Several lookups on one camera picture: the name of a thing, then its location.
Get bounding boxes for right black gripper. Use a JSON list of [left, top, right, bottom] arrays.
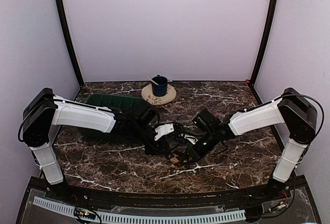
[[180, 130, 219, 166]]

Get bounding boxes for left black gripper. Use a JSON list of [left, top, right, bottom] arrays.
[[131, 121, 171, 155]]

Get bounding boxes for brown black checkered sock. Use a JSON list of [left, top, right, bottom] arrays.
[[167, 151, 185, 167]]

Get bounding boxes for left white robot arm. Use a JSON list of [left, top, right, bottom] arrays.
[[18, 88, 173, 201]]

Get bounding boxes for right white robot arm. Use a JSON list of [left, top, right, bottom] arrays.
[[185, 88, 323, 200]]

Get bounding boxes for green divided plastic tray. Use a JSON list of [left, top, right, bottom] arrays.
[[78, 93, 149, 142]]

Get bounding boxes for beige floral round mat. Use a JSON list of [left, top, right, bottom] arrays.
[[141, 83, 177, 105]]

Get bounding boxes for dark blue mug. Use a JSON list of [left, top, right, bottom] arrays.
[[152, 75, 168, 97]]

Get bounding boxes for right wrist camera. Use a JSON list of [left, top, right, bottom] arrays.
[[185, 136, 198, 145]]

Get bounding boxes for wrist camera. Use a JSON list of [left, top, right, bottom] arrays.
[[185, 136, 198, 145], [154, 123, 174, 141]]

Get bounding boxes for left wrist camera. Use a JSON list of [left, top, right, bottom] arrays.
[[154, 123, 174, 141]]

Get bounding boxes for left camera black cable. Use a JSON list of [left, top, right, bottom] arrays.
[[144, 111, 186, 155]]

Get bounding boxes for camera black cable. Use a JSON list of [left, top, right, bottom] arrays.
[[144, 111, 186, 155], [270, 93, 325, 157]]

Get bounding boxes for black front rail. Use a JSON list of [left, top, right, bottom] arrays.
[[57, 185, 274, 208]]

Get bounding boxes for right black frame post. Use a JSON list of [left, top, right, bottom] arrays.
[[249, 0, 277, 88]]

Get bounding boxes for black frame post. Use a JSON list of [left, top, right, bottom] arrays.
[[249, 0, 277, 88], [55, 0, 85, 88]]

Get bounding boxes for right camera black cable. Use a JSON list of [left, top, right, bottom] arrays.
[[270, 93, 325, 157]]

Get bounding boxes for white slotted cable duct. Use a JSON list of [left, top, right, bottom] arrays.
[[32, 196, 246, 223]]

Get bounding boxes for left black frame post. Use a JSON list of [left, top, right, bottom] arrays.
[[55, 0, 85, 88]]

